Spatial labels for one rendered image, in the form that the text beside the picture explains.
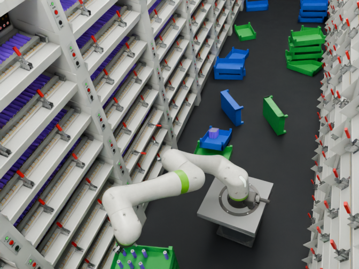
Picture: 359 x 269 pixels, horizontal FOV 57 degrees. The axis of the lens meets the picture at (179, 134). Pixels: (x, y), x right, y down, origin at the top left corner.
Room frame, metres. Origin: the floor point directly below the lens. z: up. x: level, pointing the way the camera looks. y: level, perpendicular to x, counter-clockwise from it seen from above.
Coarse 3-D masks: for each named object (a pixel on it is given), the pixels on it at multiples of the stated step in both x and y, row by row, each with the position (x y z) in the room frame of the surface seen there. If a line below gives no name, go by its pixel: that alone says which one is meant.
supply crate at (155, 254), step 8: (128, 248) 0.89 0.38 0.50; (136, 248) 0.87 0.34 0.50; (144, 248) 0.86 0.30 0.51; (152, 248) 0.84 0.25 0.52; (160, 248) 0.83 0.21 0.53; (168, 248) 0.81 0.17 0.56; (120, 256) 0.86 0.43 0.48; (128, 256) 0.85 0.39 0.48; (152, 256) 0.82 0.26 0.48; (160, 256) 0.81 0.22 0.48; (168, 256) 0.80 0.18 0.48; (112, 264) 0.80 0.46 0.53; (128, 264) 0.80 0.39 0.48; (136, 264) 0.80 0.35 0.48; (144, 264) 0.79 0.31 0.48; (152, 264) 0.78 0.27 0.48; (160, 264) 0.77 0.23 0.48; (168, 264) 0.76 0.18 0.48
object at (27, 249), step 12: (0, 216) 0.74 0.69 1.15; (0, 228) 0.72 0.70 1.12; (12, 228) 0.74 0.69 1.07; (24, 240) 0.74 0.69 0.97; (0, 252) 0.67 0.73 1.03; (12, 252) 0.69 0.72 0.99; (24, 252) 0.72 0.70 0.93; (36, 252) 0.74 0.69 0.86; (24, 264) 0.69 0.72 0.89; (48, 264) 0.75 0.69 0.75
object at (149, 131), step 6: (150, 108) 1.93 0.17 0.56; (156, 108) 1.91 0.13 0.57; (162, 108) 1.91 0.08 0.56; (156, 114) 1.88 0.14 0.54; (162, 114) 1.90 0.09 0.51; (156, 120) 1.82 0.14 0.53; (156, 126) 1.80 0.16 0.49; (138, 132) 1.70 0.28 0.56; (144, 132) 1.70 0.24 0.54; (150, 132) 1.70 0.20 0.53; (144, 138) 1.65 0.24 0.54; (138, 144) 1.60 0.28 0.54; (144, 144) 1.60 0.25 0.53; (138, 150) 1.55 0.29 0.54; (132, 156) 1.50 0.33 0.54; (138, 156) 1.51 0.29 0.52; (126, 162) 1.45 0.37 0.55; (132, 162) 1.45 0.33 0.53; (132, 168) 1.43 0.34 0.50
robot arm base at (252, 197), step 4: (252, 192) 1.14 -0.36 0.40; (228, 196) 1.17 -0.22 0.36; (248, 196) 1.12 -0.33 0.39; (252, 196) 1.11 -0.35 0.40; (256, 196) 1.11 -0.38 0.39; (228, 200) 1.16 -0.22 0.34; (232, 200) 1.12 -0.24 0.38; (244, 200) 1.10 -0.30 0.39; (248, 200) 1.09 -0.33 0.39; (252, 200) 1.09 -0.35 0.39; (256, 200) 1.09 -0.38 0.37; (260, 200) 1.09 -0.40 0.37; (264, 200) 1.08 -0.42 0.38; (268, 200) 1.08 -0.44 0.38; (232, 204) 1.12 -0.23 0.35; (236, 204) 1.10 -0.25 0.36; (240, 204) 1.10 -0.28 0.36; (244, 204) 1.10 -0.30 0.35; (248, 204) 1.09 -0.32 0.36; (252, 204) 1.07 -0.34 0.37; (256, 204) 1.07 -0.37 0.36; (240, 208) 1.09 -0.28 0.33; (248, 208) 1.07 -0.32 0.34; (252, 208) 1.07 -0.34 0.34
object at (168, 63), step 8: (176, 40) 2.48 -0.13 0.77; (184, 40) 2.53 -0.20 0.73; (176, 48) 2.41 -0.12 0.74; (184, 48) 2.42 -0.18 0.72; (168, 56) 2.29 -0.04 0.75; (176, 56) 2.31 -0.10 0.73; (160, 64) 2.17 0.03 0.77; (168, 64) 2.21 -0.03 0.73; (176, 64) 2.26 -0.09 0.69; (168, 72) 2.11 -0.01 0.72
